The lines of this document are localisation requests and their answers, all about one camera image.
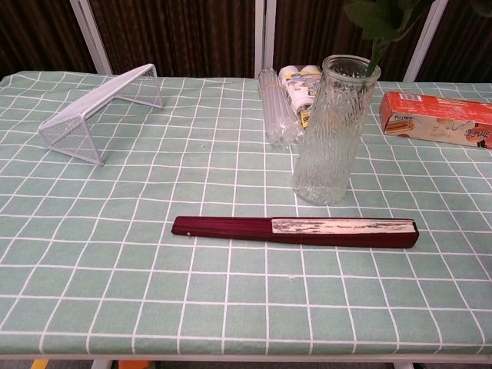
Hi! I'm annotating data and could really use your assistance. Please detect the dark red folded fan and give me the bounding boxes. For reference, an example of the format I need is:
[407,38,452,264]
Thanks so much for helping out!
[171,215,421,250]

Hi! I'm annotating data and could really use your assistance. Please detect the white mesh metal shelf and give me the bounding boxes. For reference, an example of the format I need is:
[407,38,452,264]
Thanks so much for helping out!
[37,63,165,167]

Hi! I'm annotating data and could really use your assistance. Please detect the orange plastic wrap box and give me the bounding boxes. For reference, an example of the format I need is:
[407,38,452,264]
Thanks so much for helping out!
[378,91,492,150]

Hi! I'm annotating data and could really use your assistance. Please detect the green checkered tablecloth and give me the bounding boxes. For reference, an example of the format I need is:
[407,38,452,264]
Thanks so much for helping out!
[0,70,492,357]

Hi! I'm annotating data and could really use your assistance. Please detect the white folding screen frame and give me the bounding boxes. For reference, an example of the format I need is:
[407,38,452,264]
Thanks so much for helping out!
[68,0,450,82]

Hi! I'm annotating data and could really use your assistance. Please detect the clear textured glass vase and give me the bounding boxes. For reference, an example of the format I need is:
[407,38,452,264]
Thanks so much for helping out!
[292,54,382,206]

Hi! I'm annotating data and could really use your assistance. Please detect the pink artificial flower bouquet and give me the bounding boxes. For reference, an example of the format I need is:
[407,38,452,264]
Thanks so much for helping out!
[343,0,437,95]

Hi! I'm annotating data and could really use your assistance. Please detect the clear plastic tube bundle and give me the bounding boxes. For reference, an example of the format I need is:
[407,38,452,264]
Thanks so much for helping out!
[258,68,304,146]

